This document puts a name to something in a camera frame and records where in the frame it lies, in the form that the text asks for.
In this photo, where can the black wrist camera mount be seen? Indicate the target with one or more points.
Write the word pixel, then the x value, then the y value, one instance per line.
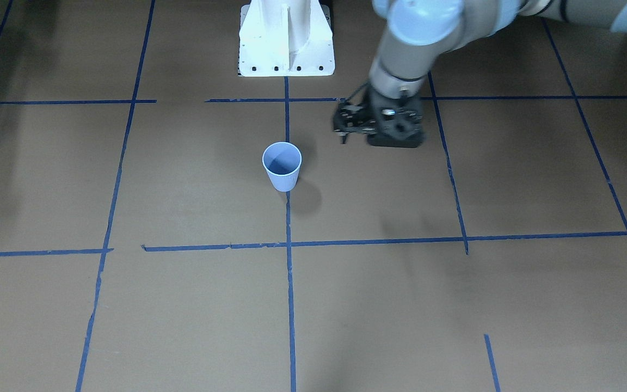
pixel 350 118

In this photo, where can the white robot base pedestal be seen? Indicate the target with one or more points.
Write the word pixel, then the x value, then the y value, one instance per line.
pixel 286 39

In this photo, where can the brown paper table cover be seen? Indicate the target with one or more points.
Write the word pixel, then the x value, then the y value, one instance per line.
pixel 144 248

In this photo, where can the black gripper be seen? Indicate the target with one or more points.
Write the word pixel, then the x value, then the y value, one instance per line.
pixel 373 106

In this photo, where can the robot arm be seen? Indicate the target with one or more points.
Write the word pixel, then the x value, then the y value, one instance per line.
pixel 418 32

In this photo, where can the blue ribbed cup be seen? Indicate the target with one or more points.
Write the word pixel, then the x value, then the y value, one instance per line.
pixel 282 162

